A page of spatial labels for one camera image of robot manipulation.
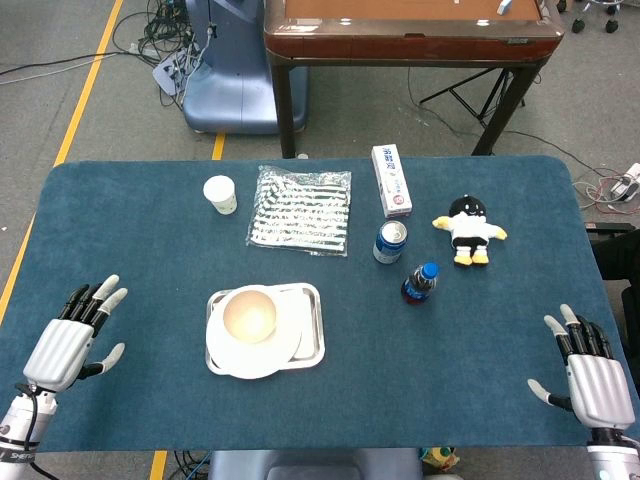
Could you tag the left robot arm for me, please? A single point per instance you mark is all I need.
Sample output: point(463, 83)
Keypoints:
point(20, 425)

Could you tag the white paper cup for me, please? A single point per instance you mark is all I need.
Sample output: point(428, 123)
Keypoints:
point(220, 195)

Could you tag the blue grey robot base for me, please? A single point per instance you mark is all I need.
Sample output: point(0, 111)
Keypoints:
point(235, 75)

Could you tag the white power adapter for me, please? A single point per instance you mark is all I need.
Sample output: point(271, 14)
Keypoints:
point(627, 182)

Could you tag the cola bottle blue cap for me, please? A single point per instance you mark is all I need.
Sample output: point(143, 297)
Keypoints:
point(417, 287)

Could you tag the beige bowl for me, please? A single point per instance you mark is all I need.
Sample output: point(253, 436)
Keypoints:
point(250, 317)

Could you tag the black tripod stand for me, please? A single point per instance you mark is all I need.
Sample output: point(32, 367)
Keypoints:
point(452, 90)

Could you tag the silver metal tray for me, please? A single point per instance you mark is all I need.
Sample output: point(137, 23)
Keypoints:
point(318, 345)

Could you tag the white power strip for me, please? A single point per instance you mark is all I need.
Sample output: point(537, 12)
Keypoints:
point(167, 75)

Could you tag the chrome black swivel chair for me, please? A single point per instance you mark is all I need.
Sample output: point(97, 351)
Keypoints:
point(597, 6)

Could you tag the white toothpaste box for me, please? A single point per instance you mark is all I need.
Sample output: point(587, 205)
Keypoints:
point(392, 185)

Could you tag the white square plate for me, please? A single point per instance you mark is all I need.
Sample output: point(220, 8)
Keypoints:
point(300, 305)

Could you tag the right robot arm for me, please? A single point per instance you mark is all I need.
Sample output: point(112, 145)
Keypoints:
point(615, 460)

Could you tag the white round plate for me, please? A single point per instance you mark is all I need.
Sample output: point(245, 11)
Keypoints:
point(260, 357)

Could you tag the blue table cloth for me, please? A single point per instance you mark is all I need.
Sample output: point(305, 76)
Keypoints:
point(400, 375)

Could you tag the black white plush penguin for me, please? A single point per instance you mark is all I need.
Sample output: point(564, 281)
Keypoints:
point(470, 230)

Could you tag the brown mahjong table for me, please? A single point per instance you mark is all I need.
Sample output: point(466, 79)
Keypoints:
point(400, 45)

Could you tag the black fabric object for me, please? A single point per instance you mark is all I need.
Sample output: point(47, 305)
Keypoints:
point(617, 255)

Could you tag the striped cloth in plastic bag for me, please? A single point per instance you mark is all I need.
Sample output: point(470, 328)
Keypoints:
point(300, 210)

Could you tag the blue soda can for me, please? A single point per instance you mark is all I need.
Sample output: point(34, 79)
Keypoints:
point(389, 245)

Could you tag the single blue white mahjong tile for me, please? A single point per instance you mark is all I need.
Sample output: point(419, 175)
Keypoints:
point(504, 6)

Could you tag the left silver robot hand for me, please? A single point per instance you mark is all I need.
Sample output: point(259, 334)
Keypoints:
point(57, 352)

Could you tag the grey robot torso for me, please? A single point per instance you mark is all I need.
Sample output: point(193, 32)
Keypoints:
point(310, 465)

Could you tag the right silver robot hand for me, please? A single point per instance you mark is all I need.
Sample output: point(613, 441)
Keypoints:
point(600, 385)

